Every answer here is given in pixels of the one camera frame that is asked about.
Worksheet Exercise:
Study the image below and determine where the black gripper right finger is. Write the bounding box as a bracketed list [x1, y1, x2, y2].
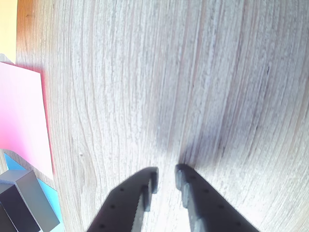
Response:
[175, 164, 260, 232]

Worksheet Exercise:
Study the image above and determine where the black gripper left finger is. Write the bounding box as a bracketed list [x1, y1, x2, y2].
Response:
[86, 166, 159, 232]

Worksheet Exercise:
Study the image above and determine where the large grey cube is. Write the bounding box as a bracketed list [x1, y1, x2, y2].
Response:
[0, 170, 60, 232]

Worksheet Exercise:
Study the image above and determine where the medium black cube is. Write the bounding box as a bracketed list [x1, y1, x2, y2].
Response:
[0, 185, 41, 232]

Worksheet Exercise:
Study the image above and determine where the blue paper sheet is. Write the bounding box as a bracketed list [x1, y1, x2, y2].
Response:
[3, 153, 65, 232]

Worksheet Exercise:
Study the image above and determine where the pink paper sheet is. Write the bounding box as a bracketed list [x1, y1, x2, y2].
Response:
[0, 61, 56, 181]

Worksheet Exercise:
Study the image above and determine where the orange paper sheet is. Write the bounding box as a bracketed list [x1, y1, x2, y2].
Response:
[0, 0, 19, 65]

